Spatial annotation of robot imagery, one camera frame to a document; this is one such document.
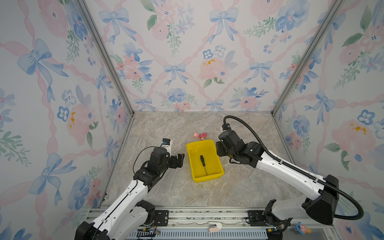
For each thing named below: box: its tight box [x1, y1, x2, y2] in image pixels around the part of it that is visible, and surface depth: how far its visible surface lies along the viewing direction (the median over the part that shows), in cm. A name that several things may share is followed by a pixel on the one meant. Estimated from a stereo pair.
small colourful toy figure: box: [294, 221, 312, 235], surface depth 71 cm
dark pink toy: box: [199, 132, 208, 140], surface depth 105 cm
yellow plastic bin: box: [186, 139, 224, 183], surface depth 92 cm
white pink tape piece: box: [208, 222, 223, 232], surface depth 72 cm
